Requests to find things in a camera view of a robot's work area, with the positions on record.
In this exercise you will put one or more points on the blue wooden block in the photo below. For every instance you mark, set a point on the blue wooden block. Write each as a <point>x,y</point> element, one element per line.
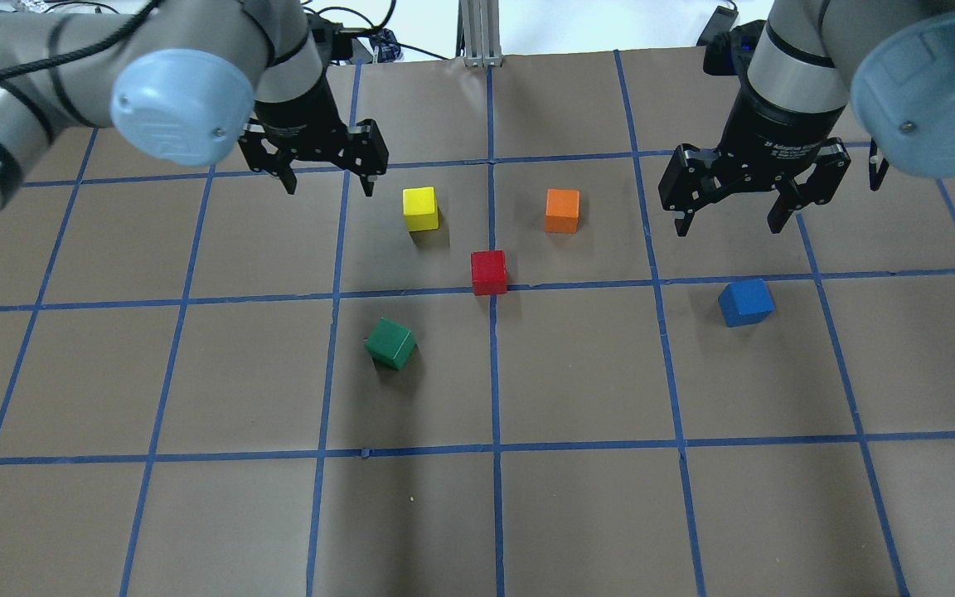
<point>747,302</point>

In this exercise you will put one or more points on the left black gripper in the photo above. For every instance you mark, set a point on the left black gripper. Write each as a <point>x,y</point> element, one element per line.
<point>302,112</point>

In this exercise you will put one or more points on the aluminium frame post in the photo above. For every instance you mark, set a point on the aluminium frame post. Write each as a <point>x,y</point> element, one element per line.
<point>480,28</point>

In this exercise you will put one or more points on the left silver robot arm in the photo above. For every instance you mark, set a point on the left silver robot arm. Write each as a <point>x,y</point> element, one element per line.
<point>182,81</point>

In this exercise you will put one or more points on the green wooden block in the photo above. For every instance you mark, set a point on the green wooden block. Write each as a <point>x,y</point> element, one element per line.
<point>390,343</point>

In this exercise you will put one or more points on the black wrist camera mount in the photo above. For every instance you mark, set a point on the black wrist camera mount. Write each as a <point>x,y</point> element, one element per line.
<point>729,52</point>

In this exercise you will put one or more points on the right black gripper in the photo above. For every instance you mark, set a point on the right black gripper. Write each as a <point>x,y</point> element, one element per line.
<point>780,123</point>

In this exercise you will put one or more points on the red wooden block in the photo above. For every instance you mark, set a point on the red wooden block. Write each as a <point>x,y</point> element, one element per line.
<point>489,273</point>

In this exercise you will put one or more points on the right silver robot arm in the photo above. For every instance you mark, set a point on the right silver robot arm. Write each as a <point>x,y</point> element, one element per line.
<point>891,62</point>

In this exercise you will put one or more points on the yellow wooden block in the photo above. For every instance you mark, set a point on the yellow wooden block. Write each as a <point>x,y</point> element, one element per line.
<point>420,209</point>

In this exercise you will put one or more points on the orange wooden block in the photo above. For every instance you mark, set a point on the orange wooden block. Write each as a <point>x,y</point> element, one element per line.
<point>562,211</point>

